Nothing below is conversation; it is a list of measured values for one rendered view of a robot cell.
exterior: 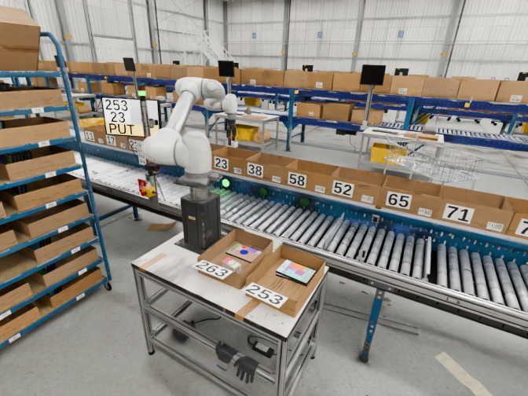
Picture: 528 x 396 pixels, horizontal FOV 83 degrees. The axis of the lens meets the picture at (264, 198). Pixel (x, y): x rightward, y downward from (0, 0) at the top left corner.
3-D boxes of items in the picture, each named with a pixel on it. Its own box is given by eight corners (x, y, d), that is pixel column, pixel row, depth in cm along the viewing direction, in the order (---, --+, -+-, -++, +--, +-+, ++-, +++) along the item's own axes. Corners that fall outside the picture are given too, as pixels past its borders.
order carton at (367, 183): (326, 196, 238) (329, 175, 231) (336, 184, 262) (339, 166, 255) (377, 207, 222) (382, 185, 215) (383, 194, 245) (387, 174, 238)
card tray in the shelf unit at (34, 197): (18, 210, 184) (13, 196, 180) (-2, 199, 199) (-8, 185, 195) (83, 191, 216) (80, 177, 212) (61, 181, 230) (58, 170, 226)
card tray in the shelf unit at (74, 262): (45, 287, 209) (42, 276, 204) (23, 273, 221) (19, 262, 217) (99, 258, 241) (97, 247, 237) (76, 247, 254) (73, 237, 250)
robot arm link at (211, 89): (225, 83, 213) (207, 82, 214) (220, 75, 195) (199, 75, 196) (225, 101, 215) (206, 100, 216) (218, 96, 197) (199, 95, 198)
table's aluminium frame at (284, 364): (147, 353, 202) (131, 266, 173) (203, 300, 249) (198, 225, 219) (277, 438, 158) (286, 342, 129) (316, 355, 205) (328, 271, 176)
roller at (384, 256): (375, 273, 178) (376, 266, 176) (386, 234, 220) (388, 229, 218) (383, 276, 176) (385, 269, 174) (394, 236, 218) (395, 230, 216)
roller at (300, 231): (286, 244, 203) (287, 239, 201) (313, 215, 245) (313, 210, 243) (293, 247, 201) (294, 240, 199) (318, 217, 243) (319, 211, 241)
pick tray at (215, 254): (197, 272, 166) (196, 257, 161) (235, 240, 197) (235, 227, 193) (240, 290, 154) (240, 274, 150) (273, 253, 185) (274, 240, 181)
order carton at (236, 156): (210, 169, 288) (209, 152, 281) (227, 162, 312) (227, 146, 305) (244, 177, 271) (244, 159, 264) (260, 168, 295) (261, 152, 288)
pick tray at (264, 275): (244, 295, 150) (244, 279, 146) (280, 258, 181) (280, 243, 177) (295, 318, 137) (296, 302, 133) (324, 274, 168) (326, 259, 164)
